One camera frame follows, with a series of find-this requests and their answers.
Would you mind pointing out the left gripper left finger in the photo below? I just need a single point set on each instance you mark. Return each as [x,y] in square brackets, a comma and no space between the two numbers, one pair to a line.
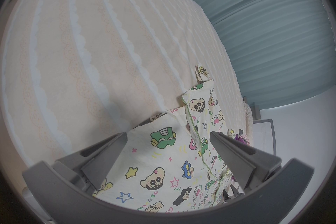
[105,157]

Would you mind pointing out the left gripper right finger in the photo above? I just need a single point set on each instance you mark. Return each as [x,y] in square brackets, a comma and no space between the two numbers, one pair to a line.
[236,160]

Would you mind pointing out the white printed pyjama top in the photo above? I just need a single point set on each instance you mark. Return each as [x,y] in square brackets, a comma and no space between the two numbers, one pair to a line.
[157,160]

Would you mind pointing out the bed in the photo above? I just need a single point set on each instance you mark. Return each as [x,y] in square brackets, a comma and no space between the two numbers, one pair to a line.
[91,60]

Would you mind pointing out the purple satin garment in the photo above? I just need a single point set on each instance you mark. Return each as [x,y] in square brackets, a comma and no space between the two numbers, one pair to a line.
[239,139]

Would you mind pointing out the cream pillow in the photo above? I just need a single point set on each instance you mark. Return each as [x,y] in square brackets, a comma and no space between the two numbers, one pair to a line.
[248,112]

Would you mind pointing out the grey bedside table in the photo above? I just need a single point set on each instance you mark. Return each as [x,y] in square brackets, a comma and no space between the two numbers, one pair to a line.
[256,107]

